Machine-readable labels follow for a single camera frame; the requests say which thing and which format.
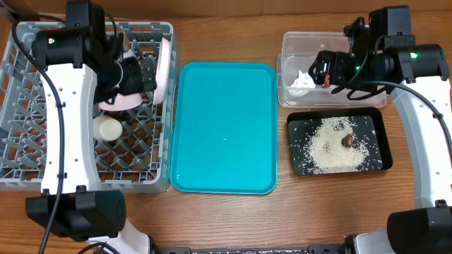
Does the cooked white rice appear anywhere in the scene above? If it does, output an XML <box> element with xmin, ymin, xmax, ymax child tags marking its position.
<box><xmin>287</xmin><ymin>116</ymin><xmax>383</xmax><ymax>176</ymax></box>

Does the pink shallow bowl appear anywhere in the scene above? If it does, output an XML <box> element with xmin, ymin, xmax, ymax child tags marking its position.
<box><xmin>98</xmin><ymin>93</ymin><xmax>143</xmax><ymax>111</ymax></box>

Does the black waste tray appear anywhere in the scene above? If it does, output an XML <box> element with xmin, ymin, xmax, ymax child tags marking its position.
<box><xmin>287</xmin><ymin>107</ymin><xmax>393</xmax><ymax>171</ymax></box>

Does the brown meat piece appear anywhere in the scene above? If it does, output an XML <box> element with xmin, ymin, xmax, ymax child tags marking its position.
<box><xmin>341</xmin><ymin>134</ymin><xmax>353</xmax><ymax>148</ymax></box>

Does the red snack wrapper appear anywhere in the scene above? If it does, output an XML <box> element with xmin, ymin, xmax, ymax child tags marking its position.
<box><xmin>322</xmin><ymin>74</ymin><xmax>331</xmax><ymax>88</ymax></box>

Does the teal serving tray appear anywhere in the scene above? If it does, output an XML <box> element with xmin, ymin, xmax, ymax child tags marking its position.
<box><xmin>170</xmin><ymin>62</ymin><xmax>278</xmax><ymax>195</ymax></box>

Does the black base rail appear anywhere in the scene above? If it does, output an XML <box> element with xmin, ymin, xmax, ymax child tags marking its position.
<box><xmin>155</xmin><ymin>244</ymin><xmax>353</xmax><ymax>254</ymax></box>

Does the large white plate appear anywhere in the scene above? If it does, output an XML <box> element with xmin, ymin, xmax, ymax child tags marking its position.
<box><xmin>153</xmin><ymin>37</ymin><xmax>171</xmax><ymax>105</ymax></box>

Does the white tissue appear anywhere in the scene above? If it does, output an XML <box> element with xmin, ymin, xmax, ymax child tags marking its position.
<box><xmin>288</xmin><ymin>70</ymin><xmax>316</xmax><ymax>97</ymax></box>

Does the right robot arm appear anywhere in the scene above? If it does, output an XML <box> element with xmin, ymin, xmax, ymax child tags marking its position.
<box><xmin>309</xmin><ymin>6</ymin><xmax>451</xmax><ymax>253</ymax></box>

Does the grey dish rack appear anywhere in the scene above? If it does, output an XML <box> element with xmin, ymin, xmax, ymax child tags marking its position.
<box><xmin>1</xmin><ymin>22</ymin><xmax>180</xmax><ymax>193</ymax></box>

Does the clear plastic bin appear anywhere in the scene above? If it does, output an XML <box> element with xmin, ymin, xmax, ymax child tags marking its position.
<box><xmin>277</xmin><ymin>32</ymin><xmax>386</xmax><ymax>109</ymax></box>

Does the white small cup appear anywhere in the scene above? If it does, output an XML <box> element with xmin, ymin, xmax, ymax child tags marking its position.
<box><xmin>93</xmin><ymin>115</ymin><xmax>123</xmax><ymax>141</ymax></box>

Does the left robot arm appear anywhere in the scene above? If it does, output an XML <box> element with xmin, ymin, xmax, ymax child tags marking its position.
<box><xmin>25</xmin><ymin>1</ymin><xmax>169</xmax><ymax>253</ymax></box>

